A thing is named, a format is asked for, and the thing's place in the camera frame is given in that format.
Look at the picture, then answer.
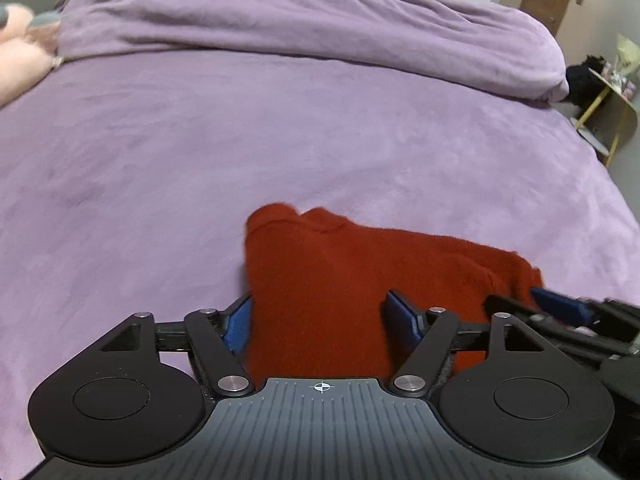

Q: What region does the round wooden side table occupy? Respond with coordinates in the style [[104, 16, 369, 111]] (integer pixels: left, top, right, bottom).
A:
[[570, 67, 640, 167]]

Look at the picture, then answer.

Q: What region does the black fluffy object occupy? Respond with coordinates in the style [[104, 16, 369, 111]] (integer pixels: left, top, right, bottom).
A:
[[565, 54, 609, 107]]

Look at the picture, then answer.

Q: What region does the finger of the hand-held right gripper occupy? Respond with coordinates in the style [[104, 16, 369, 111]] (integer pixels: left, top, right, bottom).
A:
[[484, 294, 608, 361], [529, 286, 608, 329]]

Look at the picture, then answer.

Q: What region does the red knit sweater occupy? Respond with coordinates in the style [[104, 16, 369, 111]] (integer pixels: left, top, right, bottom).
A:
[[244, 203, 546, 379]]

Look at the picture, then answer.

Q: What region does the purple duvet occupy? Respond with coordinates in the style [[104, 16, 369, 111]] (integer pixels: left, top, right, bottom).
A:
[[52, 0, 571, 104]]

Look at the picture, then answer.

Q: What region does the pink plush toy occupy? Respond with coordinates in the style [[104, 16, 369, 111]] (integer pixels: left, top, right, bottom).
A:
[[0, 2, 64, 109]]

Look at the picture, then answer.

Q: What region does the purple bed sheet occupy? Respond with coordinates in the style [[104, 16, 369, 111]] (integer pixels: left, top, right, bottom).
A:
[[0, 52, 640, 480]]

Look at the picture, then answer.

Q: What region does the pale yellow paper item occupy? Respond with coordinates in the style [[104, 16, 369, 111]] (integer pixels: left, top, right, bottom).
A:
[[615, 33, 640, 74]]

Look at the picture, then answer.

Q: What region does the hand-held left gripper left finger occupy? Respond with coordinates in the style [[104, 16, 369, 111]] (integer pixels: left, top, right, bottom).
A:
[[100, 292, 257, 397]]

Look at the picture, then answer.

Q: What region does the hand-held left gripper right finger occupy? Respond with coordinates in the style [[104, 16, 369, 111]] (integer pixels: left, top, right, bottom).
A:
[[383, 288, 551, 399]]

